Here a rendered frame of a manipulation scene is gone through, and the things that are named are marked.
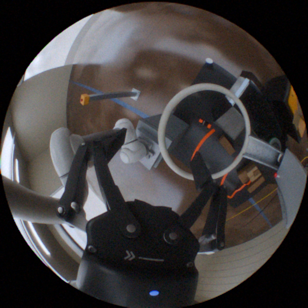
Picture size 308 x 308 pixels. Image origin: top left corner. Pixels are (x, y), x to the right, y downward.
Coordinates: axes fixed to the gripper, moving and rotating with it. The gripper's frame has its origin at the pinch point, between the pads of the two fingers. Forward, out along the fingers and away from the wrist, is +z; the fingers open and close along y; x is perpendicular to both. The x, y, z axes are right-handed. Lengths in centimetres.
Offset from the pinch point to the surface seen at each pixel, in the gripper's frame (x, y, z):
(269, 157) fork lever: 10, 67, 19
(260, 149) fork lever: 9, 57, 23
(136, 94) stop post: 1, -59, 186
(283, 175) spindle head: 10, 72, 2
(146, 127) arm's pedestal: -24, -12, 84
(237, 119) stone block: 18, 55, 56
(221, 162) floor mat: -49, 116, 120
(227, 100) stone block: 28, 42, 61
